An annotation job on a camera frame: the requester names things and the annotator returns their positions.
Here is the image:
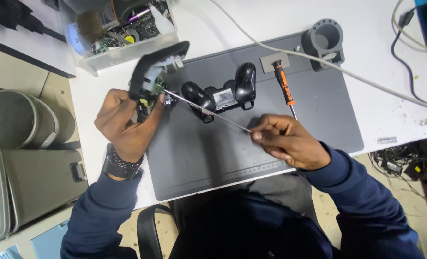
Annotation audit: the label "grey cylindrical tool holder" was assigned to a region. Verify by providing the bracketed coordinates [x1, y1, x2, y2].
[301, 18, 346, 72]

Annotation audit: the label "round metal waste bin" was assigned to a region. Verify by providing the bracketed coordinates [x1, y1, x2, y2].
[0, 89, 60, 150]

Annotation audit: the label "person's right hand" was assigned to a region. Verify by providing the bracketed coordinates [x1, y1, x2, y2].
[250, 114, 331, 172]

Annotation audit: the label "grey work mat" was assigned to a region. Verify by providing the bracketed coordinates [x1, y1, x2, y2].
[146, 32, 365, 202]

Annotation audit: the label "black cable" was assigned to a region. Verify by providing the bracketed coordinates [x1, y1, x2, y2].
[391, 7, 427, 106]

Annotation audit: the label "black game controller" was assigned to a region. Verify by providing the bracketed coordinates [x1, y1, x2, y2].
[128, 41, 191, 123]

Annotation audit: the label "brown bristle brush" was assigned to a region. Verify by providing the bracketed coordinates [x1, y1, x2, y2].
[77, 10, 107, 42]

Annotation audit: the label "small grey magnetic pad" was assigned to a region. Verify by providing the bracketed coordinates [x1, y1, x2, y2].
[259, 53, 291, 74]

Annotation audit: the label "person's left hand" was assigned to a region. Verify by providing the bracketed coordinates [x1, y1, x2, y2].
[95, 88, 167, 163]

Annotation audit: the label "thin metal tweezers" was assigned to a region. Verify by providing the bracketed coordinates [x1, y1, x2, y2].
[162, 89, 253, 134]

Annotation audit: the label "black bead bracelet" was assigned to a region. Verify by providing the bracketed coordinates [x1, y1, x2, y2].
[111, 145, 145, 168]

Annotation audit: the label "black controller back shell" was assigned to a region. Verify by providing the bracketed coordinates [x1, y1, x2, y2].
[181, 62, 257, 124]

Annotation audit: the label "thin beige cable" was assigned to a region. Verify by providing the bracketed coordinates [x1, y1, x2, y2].
[391, 0, 427, 54]

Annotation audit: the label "long beige cable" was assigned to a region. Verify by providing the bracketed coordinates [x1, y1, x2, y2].
[209, 0, 427, 114]

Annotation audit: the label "black chair armrest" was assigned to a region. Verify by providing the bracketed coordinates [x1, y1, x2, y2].
[136, 204, 179, 259]

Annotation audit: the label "black wristwatch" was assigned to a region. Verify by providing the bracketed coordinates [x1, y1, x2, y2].
[102, 143, 143, 181]

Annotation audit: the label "tangle of floor cables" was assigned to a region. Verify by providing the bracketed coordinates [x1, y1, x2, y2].
[367, 141, 427, 221]

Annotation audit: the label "clear plastic parts bin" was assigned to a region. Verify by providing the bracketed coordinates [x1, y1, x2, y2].
[58, 0, 180, 77]

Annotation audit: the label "orange and black screwdriver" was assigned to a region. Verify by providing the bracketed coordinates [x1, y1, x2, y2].
[272, 60, 298, 121]

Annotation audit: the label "grey metal case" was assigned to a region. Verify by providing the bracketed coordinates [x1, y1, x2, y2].
[0, 144, 89, 246]

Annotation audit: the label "person's torso and lap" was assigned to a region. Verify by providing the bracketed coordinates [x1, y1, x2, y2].
[168, 172, 342, 259]

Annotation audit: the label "light blue box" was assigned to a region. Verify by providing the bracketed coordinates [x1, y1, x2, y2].
[0, 219, 71, 259]

